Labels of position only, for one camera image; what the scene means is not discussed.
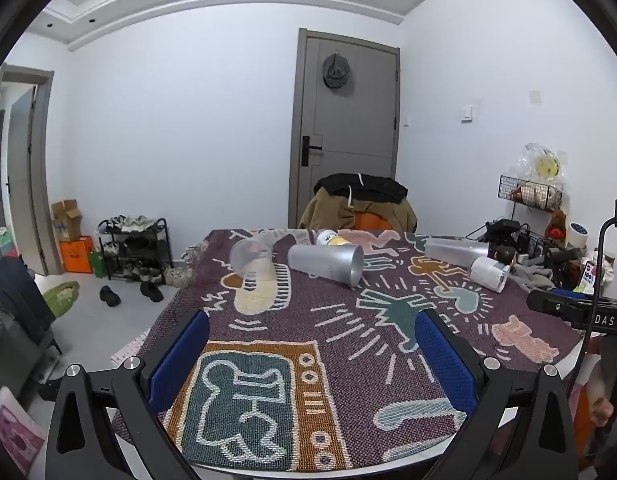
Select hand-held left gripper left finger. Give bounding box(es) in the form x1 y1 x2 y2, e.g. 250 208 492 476
45 308 210 480

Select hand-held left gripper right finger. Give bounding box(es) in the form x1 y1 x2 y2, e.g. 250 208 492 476
413 307 579 480

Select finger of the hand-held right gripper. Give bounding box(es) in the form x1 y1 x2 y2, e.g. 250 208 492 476
527 289 559 315

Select grey metallic cup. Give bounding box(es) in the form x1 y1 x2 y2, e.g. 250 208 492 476
287 243 365 286

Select white cup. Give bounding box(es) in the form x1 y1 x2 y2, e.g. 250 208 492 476
471 255 511 292

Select silver tumbler cup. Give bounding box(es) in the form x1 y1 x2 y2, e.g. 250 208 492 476
424 238 490 264

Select clear plastic cup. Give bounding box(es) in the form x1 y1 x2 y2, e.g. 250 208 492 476
229 237 277 281

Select person's right hand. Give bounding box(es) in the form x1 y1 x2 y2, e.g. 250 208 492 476
590 360 617 428

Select grey cloth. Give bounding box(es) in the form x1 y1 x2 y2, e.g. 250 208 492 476
511 262 558 294

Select white bottle blue label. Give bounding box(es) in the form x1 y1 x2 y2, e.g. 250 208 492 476
578 255 600 294

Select white tape roll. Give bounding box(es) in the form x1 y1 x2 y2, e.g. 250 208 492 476
565 223 590 249

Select brown toy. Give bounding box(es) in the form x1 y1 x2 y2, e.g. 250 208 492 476
545 208 568 239

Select beige sneakers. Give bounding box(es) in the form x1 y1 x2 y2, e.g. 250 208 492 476
163 265 194 289

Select black shoe rack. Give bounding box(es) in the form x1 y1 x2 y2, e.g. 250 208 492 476
97 217 172 281

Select green bag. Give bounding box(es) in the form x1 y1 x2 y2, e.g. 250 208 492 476
88 248 110 278

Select printed blanket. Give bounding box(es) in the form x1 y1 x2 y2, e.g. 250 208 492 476
111 228 587 474

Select green slipper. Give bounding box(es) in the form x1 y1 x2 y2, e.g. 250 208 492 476
42 280 81 318

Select clear plastic bag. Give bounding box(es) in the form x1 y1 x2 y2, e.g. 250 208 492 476
518 142 565 182

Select orange box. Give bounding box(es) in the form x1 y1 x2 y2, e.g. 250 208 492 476
58 235 94 274

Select orange chair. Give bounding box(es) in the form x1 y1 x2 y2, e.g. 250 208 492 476
353 212 390 231

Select yellow and white can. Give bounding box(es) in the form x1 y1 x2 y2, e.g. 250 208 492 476
315 229 362 249

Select dark clothes pile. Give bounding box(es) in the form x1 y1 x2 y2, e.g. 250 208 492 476
0 257 58 348

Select cardboard box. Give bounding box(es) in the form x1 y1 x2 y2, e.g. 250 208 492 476
50 199 83 241

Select pink bag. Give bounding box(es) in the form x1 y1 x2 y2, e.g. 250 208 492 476
0 385 47 479

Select brown jacket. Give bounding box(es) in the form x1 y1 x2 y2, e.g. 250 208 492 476
298 187 418 234

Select black garment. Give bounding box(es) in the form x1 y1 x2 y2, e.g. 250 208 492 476
314 172 409 204

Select open grey door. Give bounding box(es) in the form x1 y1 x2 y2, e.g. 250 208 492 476
0 64 56 277

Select black door lock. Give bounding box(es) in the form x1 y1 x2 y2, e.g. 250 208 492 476
301 135 323 166

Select grey hat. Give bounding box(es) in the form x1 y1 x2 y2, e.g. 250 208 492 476
322 52 352 90

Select black cable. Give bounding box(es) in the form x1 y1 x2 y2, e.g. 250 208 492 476
567 215 617 403

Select black wire desk basket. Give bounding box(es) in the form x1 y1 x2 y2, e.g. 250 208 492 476
483 218 533 257

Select black wire wall basket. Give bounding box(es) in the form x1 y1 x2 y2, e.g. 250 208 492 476
498 174 563 212

